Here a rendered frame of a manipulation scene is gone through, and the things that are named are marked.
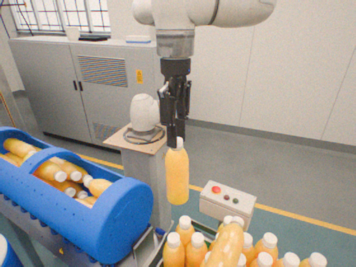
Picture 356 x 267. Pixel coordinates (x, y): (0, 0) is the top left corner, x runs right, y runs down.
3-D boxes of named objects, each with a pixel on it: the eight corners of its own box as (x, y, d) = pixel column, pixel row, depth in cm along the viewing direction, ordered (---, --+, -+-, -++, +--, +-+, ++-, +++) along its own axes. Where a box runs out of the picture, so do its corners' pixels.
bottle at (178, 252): (163, 287, 75) (161, 252, 65) (164, 266, 81) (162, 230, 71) (185, 287, 75) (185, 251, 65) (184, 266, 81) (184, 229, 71)
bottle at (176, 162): (193, 197, 72) (194, 143, 63) (178, 209, 67) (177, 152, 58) (177, 187, 76) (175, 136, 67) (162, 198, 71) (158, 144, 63)
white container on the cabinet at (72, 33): (74, 39, 281) (71, 26, 274) (84, 39, 276) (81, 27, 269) (64, 40, 268) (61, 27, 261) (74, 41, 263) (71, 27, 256)
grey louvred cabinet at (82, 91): (67, 123, 396) (41, 35, 324) (174, 146, 325) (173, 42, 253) (40, 136, 352) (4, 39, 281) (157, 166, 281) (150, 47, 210)
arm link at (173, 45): (147, 30, 48) (149, 59, 51) (182, 30, 44) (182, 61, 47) (170, 30, 55) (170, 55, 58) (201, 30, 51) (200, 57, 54)
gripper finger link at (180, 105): (170, 81, 56) (173, 79, 57) (175, 118, 63) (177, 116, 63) (182, 82, 54) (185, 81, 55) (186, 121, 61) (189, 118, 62)
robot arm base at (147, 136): (135, 125, 161) (135, 118, 158) (162, 130, 153) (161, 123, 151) (121, 136, 146) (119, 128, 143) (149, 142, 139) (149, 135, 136)
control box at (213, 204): (208, 196, 99) (209, 178, 93) (252, 214, 90) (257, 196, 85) (198, 211, 91) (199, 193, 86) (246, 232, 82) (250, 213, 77)
